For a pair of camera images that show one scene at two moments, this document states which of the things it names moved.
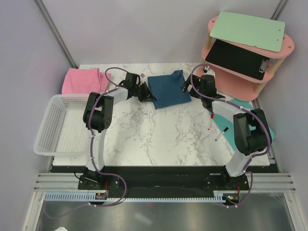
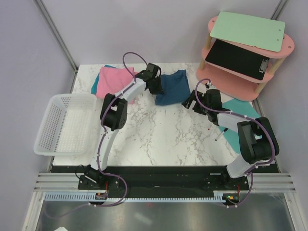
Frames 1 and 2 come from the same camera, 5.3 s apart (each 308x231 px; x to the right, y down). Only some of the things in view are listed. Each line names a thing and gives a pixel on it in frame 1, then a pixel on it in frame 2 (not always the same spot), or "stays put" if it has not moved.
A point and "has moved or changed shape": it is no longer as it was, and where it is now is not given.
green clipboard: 265,33 stays put
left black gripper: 147,96 to 159,90
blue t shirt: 167,89 stays put
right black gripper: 185,86 to 187,103
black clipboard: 237,58 stays put
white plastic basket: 63,132 stays put
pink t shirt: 85,81 has moved or changed shape
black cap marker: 222,133 stays put
